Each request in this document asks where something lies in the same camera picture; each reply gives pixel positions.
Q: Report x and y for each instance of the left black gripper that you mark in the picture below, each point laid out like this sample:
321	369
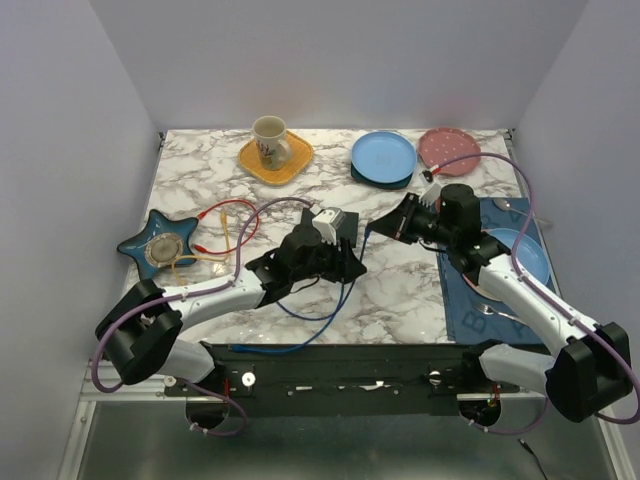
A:
345	266

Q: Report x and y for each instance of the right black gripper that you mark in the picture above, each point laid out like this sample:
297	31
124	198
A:
398	222

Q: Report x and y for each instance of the black network switch box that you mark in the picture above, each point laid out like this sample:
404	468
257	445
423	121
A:
348	228

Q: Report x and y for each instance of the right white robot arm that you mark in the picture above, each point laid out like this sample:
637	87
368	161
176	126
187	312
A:
588	366

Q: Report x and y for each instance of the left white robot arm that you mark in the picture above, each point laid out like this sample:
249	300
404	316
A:
139	336

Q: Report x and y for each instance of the metal spoon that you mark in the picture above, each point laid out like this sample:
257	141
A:
504	205

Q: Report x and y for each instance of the dark teal plate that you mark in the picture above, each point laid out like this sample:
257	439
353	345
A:
395	184

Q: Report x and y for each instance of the pink plate under blue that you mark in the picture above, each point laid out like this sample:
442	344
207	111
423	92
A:
478	289

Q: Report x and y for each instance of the pink dotted plate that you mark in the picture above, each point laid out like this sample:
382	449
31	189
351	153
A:
438	145

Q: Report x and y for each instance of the light blue plate on mat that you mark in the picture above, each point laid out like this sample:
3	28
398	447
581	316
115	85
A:
529	253

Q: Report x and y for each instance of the blue cloth placemat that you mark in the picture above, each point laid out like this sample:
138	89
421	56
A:
465	325

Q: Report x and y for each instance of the yellow woven coaster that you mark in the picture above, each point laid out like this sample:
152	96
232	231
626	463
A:
249	161

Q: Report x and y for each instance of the cream floral mug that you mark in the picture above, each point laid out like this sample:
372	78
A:
270	135

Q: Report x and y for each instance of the blue star-shaped dish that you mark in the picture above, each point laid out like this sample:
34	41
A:
160	242

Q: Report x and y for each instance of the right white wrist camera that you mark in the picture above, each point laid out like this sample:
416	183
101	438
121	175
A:
431	194

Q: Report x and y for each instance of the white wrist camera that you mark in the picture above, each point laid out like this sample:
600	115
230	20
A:
431	194
327	222

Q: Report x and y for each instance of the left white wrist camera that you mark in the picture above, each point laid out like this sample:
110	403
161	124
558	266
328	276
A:
327	222

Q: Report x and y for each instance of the black mounting base plate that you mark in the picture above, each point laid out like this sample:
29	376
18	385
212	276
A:
350	380

